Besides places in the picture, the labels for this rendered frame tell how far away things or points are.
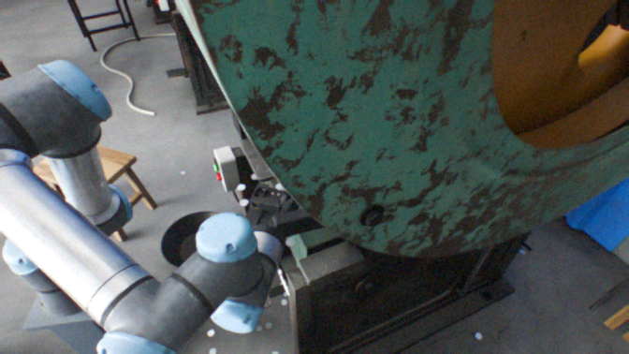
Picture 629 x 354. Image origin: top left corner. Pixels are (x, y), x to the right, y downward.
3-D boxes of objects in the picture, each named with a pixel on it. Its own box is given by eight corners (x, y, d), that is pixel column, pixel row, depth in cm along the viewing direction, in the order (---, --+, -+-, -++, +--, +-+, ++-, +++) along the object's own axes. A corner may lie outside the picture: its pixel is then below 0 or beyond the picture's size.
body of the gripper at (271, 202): (259, 179, 71) (236, 224, 62) (299, 185, 69) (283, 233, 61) (262, 204, 76) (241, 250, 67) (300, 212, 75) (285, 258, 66)
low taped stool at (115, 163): (159, 206, 175) (136, 155, 152) (124, 243, 159) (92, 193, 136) (105, 188, 185) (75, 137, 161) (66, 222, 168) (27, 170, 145)
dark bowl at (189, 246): (170, 287, 143) (166, 279, 138) (161, 233, 163) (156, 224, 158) (242, 260, 152) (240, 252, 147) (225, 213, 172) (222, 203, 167)
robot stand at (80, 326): (97, 385, 118) (21, 329, 87) (113, 329, 131) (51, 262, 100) (155, 376, 120) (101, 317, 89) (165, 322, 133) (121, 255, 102)
